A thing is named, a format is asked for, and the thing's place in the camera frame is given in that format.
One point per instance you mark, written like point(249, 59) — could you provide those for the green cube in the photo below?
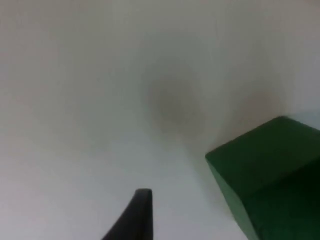
point(270, 175)

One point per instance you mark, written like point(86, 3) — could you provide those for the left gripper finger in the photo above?
point(138, 220)

